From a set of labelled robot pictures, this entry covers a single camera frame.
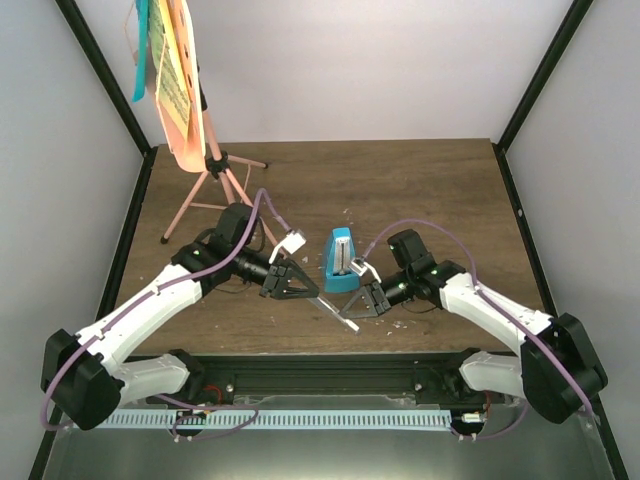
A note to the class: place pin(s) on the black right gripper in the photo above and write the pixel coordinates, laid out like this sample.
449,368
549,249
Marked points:
367,292

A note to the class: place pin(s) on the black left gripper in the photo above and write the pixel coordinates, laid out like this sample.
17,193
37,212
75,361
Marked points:
272,284

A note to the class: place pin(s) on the clear plastic metronome cover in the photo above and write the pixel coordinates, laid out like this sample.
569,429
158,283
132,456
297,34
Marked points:
326,306

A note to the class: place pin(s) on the blue metronome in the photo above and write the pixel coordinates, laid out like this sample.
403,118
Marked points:
338,253

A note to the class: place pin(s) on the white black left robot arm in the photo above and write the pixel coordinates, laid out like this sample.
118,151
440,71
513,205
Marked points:
88,375

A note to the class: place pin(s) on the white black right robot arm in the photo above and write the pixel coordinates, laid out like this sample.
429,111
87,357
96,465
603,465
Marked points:
552,363

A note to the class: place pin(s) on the pink music stand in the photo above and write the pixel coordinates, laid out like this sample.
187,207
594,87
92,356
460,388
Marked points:
200,153

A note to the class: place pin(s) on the sheet music pages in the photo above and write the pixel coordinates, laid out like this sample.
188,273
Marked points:
171,90

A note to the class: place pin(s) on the teal paper strip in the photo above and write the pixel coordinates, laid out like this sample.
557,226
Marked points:
142,8

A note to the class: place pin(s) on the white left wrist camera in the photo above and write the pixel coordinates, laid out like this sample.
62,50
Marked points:
291,243

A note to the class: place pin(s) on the light blue slotted cable duct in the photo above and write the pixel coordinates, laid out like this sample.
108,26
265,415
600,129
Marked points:
279,419

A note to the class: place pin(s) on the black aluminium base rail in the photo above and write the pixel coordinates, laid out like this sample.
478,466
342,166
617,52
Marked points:
426,378

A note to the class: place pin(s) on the black left frame post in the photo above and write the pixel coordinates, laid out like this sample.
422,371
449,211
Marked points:
90,47

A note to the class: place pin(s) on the black frame post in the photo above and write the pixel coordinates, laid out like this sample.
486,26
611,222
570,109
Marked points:
90,47
562,38

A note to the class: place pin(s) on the black right frame post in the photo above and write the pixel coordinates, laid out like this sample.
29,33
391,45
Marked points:
562,38

